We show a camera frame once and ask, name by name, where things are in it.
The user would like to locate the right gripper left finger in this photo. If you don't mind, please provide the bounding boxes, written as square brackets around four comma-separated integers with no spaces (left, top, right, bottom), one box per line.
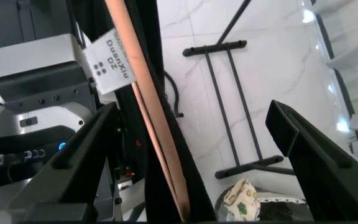
[6,101,119,222]

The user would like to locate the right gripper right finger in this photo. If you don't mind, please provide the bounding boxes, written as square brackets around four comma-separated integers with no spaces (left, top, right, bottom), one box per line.
[265,99,358,222]

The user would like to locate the pink clothes hanger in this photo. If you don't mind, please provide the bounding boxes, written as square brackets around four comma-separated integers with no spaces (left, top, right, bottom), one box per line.
[104,0,191,222]

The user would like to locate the black garment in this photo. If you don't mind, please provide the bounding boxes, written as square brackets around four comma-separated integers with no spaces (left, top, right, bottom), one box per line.
[67,0,218,222]

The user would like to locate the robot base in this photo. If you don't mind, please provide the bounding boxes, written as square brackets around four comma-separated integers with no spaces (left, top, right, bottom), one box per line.
[0,0,149,222]

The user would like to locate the white laundry basket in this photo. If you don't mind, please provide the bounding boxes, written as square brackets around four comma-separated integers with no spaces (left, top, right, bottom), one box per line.
[214,185,315,222]

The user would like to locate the black clothes rack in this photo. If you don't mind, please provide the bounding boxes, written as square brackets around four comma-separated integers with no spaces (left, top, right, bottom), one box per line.
[181,0,295,180]

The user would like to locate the cream printed garment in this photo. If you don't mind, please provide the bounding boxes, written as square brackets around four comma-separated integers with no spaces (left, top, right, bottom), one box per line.
[223,177,262,222]

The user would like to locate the black cable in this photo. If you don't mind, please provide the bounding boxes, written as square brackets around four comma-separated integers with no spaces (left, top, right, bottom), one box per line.
[162,70,185,119]

